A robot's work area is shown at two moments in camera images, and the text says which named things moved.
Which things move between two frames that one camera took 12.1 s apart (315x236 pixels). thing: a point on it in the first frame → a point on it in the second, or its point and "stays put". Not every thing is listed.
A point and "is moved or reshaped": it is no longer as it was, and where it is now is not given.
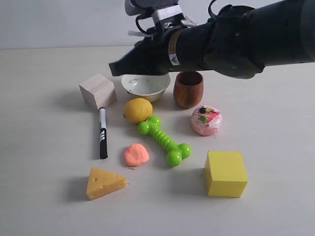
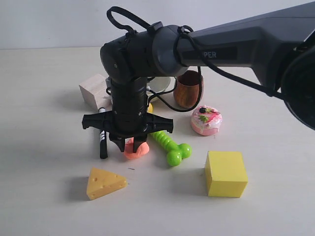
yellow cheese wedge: x=100 y=183 stays put
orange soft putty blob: x=136 y=154 is moved or reshaped
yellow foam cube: x=225 y=173 stays put
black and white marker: x=103 y=141 stays put
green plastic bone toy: x=176 y=153 stays put
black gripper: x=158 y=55 → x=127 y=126
